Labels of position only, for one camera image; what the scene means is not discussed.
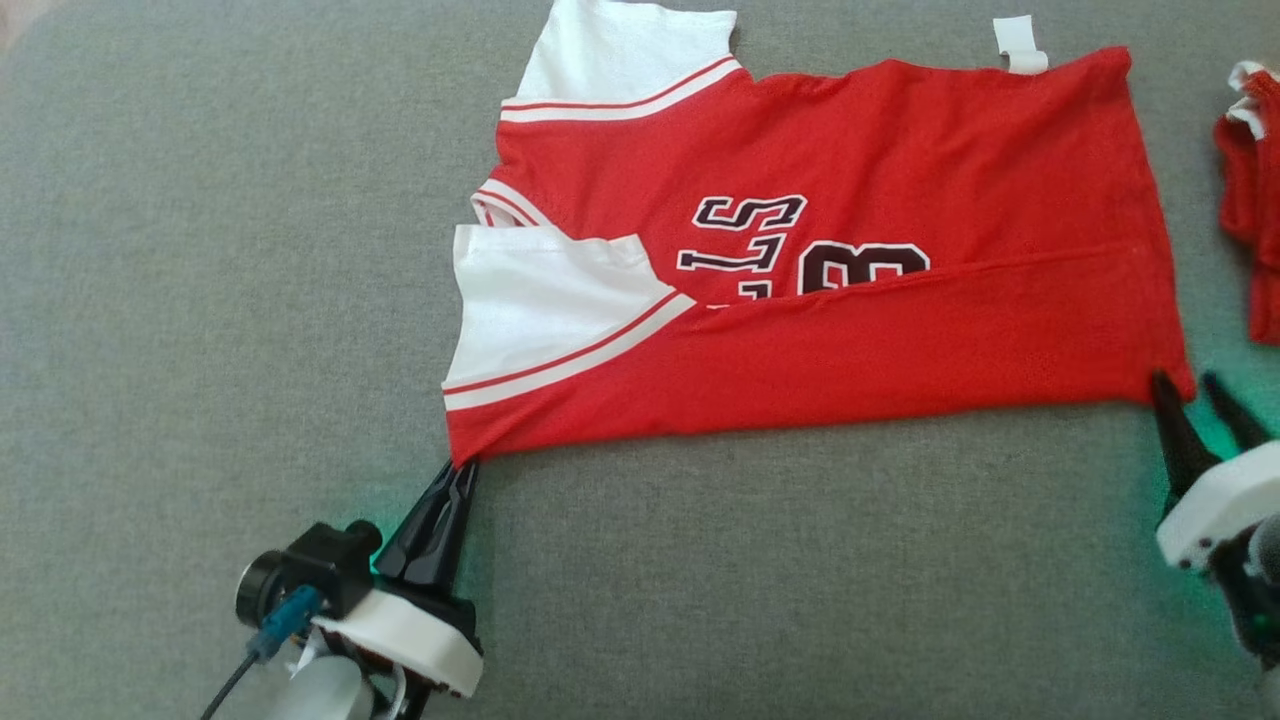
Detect large grey fabric sofa seat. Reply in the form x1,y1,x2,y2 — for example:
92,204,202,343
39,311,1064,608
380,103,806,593
0,0,1280,720

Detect red garment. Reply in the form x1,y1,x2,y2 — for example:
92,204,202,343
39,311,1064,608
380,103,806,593
1213,60,1280,346

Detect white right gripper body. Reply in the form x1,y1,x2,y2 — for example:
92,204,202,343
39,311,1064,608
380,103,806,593
1156,438,1280,573

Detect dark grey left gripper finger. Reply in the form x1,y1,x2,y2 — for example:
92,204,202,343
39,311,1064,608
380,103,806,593
374,461,464,592
431,461,481,600

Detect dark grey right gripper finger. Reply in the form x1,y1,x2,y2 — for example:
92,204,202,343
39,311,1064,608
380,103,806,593
1149,369,1223,521
1201,372,1273,454

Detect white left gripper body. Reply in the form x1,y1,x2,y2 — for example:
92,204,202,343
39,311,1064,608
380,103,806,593
310,583,485,720

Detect red and white jersey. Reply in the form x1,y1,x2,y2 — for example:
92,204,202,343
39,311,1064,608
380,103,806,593
441,0,1198,469

